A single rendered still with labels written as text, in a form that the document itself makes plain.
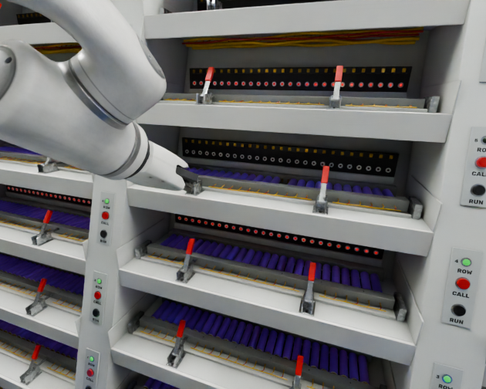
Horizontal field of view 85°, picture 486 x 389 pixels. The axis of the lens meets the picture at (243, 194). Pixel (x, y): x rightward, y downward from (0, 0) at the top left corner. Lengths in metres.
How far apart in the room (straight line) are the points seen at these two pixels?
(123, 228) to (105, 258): 0.09
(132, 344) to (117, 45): 0.65
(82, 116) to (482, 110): 0.55
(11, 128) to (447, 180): 0.55
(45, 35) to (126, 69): 0.67
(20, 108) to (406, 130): 0.51
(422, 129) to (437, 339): 0.34
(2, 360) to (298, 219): 0.96
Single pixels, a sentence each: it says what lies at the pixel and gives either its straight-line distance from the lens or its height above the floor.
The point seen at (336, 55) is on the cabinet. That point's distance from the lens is 0.78.
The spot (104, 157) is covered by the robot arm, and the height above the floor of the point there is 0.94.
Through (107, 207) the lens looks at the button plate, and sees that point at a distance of 0.69.
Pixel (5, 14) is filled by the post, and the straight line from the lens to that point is 1.39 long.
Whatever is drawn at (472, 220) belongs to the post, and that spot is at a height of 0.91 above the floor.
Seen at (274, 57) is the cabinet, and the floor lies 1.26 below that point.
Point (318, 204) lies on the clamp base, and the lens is 0.54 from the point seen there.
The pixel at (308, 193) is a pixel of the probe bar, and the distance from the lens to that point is 0.57.
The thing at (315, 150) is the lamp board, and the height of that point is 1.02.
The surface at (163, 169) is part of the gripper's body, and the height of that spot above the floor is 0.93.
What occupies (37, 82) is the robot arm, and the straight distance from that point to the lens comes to 0.28.
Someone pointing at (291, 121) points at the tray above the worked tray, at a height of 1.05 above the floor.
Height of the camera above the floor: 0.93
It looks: 3 degrees down
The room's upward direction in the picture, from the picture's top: 7 degrees clockwise
